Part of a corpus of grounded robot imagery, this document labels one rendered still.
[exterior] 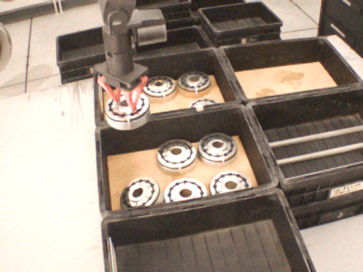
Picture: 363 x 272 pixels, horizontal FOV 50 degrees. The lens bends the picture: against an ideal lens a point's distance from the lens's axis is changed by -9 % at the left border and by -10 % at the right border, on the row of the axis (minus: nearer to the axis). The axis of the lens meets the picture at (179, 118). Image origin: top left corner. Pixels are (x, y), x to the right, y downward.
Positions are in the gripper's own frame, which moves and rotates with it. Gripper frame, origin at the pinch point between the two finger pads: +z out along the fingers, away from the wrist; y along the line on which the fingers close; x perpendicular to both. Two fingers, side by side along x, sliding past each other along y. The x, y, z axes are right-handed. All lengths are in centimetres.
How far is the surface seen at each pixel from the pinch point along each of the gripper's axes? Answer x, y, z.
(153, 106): -23.0, 11.9, 22.2
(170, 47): -113, 74, 67
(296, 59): -68, -16, 19
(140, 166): -1.4, -0.4, 22.3
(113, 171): 4.0, 4.5, 22.5
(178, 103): -28.3, 6.5, 22.1
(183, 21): -129, 76, 58
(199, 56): -43.4, 8.6, 13.9
